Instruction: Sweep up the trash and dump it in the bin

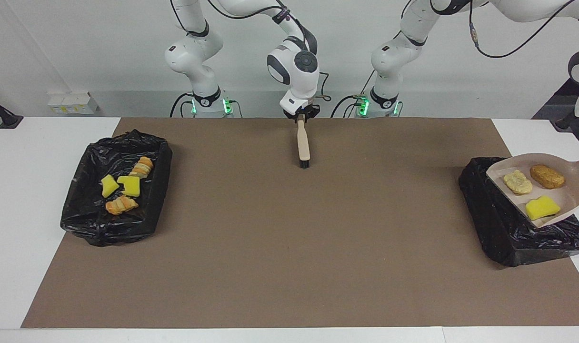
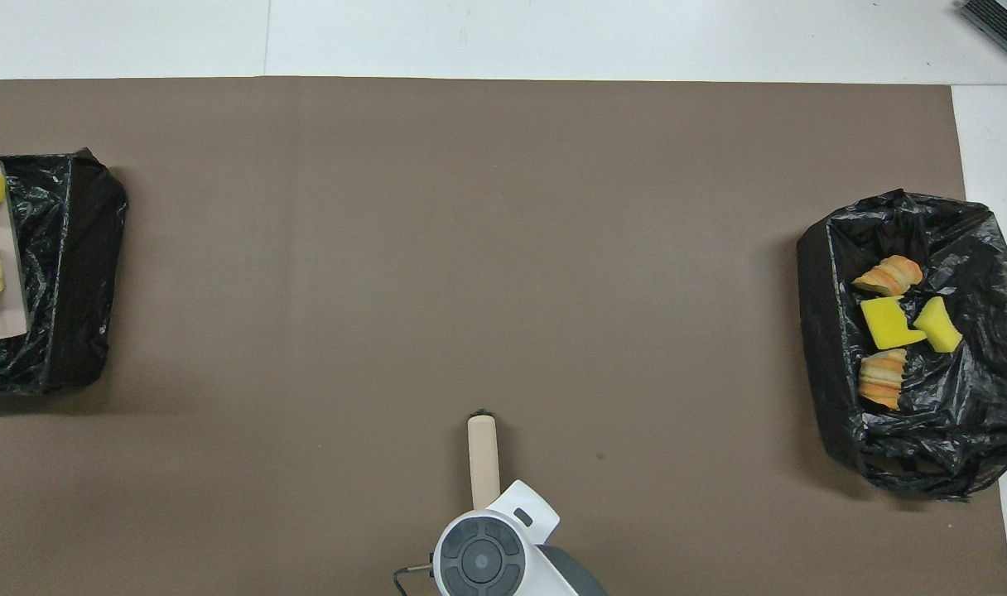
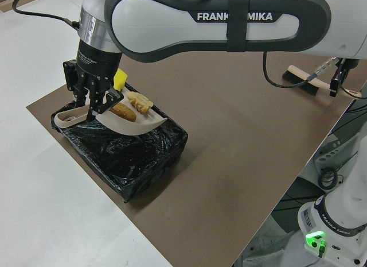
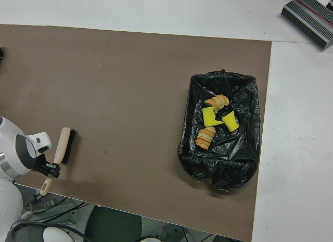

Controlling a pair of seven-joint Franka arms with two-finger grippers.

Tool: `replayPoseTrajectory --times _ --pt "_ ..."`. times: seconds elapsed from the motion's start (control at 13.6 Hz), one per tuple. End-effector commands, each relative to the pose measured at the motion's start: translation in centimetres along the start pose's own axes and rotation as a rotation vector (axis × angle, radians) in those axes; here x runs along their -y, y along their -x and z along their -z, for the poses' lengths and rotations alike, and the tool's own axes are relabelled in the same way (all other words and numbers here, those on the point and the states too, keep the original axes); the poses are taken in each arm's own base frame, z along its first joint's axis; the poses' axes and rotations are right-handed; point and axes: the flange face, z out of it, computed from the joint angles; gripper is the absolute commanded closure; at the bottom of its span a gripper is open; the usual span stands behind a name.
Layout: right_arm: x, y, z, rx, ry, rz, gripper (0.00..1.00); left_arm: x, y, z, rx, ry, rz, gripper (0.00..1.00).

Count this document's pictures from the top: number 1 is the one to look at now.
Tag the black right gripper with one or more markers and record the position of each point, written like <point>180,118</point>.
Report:
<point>303,111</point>

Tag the beige hand brush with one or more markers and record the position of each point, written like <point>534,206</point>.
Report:
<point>303,143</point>

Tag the beige plastic dustpan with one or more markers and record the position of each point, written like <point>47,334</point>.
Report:
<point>571,190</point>

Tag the brown bread roll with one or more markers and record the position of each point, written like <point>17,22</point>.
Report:
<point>547,176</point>

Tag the yellow green sponge strip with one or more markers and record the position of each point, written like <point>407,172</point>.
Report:
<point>543,208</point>

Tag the pale crumbly bread piece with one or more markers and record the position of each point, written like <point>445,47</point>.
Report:
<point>518,183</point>

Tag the cream striped croissant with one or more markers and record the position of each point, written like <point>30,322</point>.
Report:
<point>142,167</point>

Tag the notched yellow green sponge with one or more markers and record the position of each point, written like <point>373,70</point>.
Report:
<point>130,186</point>

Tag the orange croissant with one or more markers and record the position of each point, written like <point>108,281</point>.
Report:
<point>121,205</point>

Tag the yellow sponge wedge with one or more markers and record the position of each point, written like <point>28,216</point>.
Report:
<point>109,186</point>

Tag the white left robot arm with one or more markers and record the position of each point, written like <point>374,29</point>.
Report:
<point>399,52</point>

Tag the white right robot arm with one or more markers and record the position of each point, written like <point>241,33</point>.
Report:
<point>294,66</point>

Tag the black bag lined bin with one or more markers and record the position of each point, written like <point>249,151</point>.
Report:
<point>84,219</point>
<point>508,238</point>

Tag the black clamp stand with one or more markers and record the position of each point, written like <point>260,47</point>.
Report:
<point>6,119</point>
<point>568,121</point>

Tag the dark background furniture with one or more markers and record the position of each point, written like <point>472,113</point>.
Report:
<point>556,100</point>

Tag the brown table mat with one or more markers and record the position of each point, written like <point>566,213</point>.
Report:
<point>289,281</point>

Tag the white wall socket box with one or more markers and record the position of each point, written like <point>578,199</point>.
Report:
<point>70,102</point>

